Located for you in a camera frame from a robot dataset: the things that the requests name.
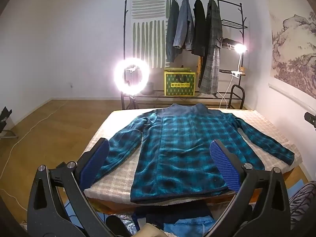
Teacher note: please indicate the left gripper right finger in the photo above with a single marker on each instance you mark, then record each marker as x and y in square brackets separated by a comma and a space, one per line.
[228, 165]

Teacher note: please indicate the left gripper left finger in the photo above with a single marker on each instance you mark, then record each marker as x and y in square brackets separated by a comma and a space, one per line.
[90, 163]

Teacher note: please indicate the teal plaid fleece jacket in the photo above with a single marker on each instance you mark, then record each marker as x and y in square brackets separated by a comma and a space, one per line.
[175, 161]

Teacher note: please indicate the black metal clothes rack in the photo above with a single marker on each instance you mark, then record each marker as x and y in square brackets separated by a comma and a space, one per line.
[235, 93]

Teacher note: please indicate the plaid bed mattress cover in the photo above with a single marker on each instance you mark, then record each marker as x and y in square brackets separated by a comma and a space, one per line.
[116, 186]

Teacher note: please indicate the striped trousers leg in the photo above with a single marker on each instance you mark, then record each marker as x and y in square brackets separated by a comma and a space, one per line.
[300, 202]

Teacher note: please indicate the grey plaid hanging coat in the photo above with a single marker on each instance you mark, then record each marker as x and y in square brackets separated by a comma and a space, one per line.
[208, 83]

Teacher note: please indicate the landscape painting scroll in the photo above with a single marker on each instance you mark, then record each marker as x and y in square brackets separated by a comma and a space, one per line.
[293, 53]

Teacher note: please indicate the clip-on lamp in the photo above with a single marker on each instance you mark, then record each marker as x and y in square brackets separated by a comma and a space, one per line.
[240, 50]

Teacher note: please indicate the green yellow storage box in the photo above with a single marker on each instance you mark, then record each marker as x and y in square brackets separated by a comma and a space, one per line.
[179, 82]

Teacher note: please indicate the dark green hanging jacket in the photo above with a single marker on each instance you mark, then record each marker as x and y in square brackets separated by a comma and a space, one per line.
[171, 51]

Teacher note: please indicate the black hanging coat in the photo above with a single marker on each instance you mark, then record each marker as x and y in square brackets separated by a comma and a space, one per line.
[199, 38]

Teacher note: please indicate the blue denim hanging jacket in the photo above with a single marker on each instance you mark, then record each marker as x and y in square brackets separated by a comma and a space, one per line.
[185, 28]

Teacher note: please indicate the ring light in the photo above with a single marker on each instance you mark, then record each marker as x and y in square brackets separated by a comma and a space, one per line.
[131, 75]

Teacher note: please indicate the green striped wall hanging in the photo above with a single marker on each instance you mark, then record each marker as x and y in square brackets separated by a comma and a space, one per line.
[149, 22]

